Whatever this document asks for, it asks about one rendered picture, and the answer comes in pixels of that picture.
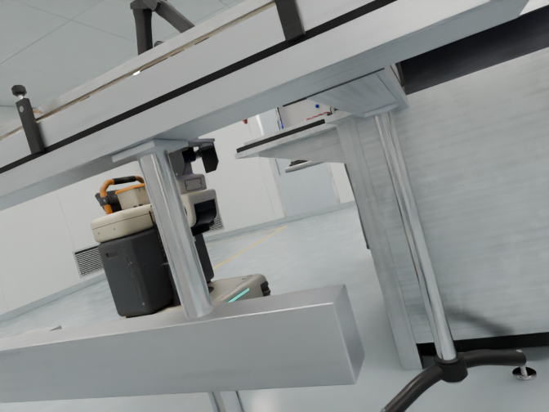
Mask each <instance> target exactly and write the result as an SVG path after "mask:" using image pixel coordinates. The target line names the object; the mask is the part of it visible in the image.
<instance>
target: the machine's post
mask: <svg viewBox="0 0 549 412"><path fill-rule="evenodd" d="M336 127H337V132H338V135H339V138H340V142H341V147H342V150H343V153H344V156H345V160H346V165H347V168H348V171H349V174H350V179H351V183H352V186H353V189H354V192H355V198H356V201H357V204H358V207H359V212H360V216H361V219H362V222H363V225H364V230H365V234H366V236H367V240H368V245H369V248H370V252H371V254H372V258H373V263H374V266H375V269H376V273H377V278H378V281H379V285H380V287H381V291H382V296H383V299H384V303H385V305H386V311H387V314H388V317H389V320H390V323H391V328H392V332H393V335H394V338H395V344H396V346H397V350H398V353H399V358H400V362H401V365H402V368H403V370H409V369H422V365H423V359H422V354H421V350H420V347H419V344H418V343H416V342H415V339H414V336H413V331H412V327H411V324H410V321H409V318H408V312H407V309H406V306H405V302H404V297H403V294H402V291H401V288H400V284H399V279H398V276H397V273H396V269H395V264H394V261H393V257H392V255H391V249H390V245H389V243H388V239H387V236H386V231H385V227H384V225H383V221H382V216H381V213H380V209H379V207H378V203H377V198H376V195H375V191H374V189H373V183H372V179H371V177H370V173H369V170H368V165H367V161H366V158H365V155H364V150H363V147H362V143H361V140H360V137H359V132H358V128H357V125H356V122H355V119H352V120H350V121H347V122H344V123H340V124H338V125H336Z"/></svg>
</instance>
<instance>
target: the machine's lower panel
mask: <svg viewBox="0 0 549 412"><path fill-rule="evenodd" d="M406 97H407V99H408V105H409V107H408V108H406V109H403V110H399V111H396V112H394V113H393V115H394V118H395V124H396V127H397V130H398V133H399V138H400V142H401V145H402V149H403V152H404V157H405V161H406V164H407V167H408V173H409V176H410V179H411V182H412V186H413V191H414V194H415V198H416V201H417V206H418V210H419V213H420V216H421V219H422V225H423V228H424V231H425V235H426V240H427V243H428V247H429V250H430V253H431V259H432V262H433V265H434V268H435V274H436V277H437V280H438V284H439V287H440V292H441V296H442V299H443V302H444V308H445V311H446V314H447V317H448V321H449V326H450V329H451V333H452V336H453V340H462V339H471V338H489V337H498V336H507V335H517V334H534V333H543V332H549V47H547V48H544V49H542V50H539V51H536V52H533V53H530V54H528V55H525V56H521V57H518V58H515V59H513V60H509V61H506V62H503V63H501V64H498V65H494V66H491V67H488V68H486V69H482V70H480V71H477V72H474V73H472V74H468V75H465V76H462V77H460V78H456V79H453V80H450V81H448V82H445V83H441V84H438V85H435V86H433V87H429V88H427V89H424V90H421V91H419V92H414V93H412V94H409V95H407V96H406ZM355 122H356V125H357V128H358V132H359V137H360V140H361V143H362V147H363V150H364V155H365V158H366V161H367V165H368V170H369V173H370V177H371V179H372V183H373V189H374V191H375V195H376V198H377V203H378V207H379V209H380V213H381V216H382V221H383V225H384V227H385V231H386V236H387V239H388V243H389V245H390V249H391V255H392V257H393V261H394V264H395V269H396V273H397V276H398V279H399V284H400V288H401V291H402V294H403V297H404V302H405V306H406V309H407V312H408V318H409V321H410V324H411V327H412V331H413V336H414V339H415V342H416V343H433V342H434V339H433V336H432V333H431V327H430V324H429V321H428V318H427V314H426V309H425V306H424V302H423V300H422V294H421V291H420V288H419V284H418V281H417V276H416V272H415V270H414V266H413V260H412V258H411V254H410V251H409V248H408V242H407V239H406V236H405V233H404V228H403V224H402V221H401V217H400V215H399V209H398V206H397V203H396V199H395V194H394V191H393V187H392V185H391V179H390V175H389V173H388V169H387V166H386V161H385V157H384V154H383V151H382V145H381V142H380V139H379V136H378V132H377V127H376V124H375V121H374V119H371V120H368V119H364V118H361V117H359V118H357V119H355Z"/></svg>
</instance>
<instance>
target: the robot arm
mask: <svg viewBox="0 0 549 412"><path fill-rule="evenodd" d="M130 9H131V10H132V11H133V15H134V19H135V24H136V43H137V53H138V56H139V55H140V54H142V53H144V52H147V51H148V50H150V49H152V48H153V39H152V27H151V19H152V12H155V13H156V14H158V15H159V16H161V17H162V18H164V19H165V20H166V21H167V22H168V23H169V24H171V25H172V26H173V27H174V28H175V29H177V30H178V31H179V32H180V33H181V34H182V33H184V32H185V31H187V30H189V29H192V28H193V27H195V25H194V24H193V23H192V22H190V21H189V20H188V19H187V18H186V17H184V16H183V15H182V14H181V13H180V12H179V11H178V10H177V9H176V8H175V7H174V6H173V5H172V4H171V3H170V2H168V1H167V0H134V1H133V2H131V3H130Z"/></svg>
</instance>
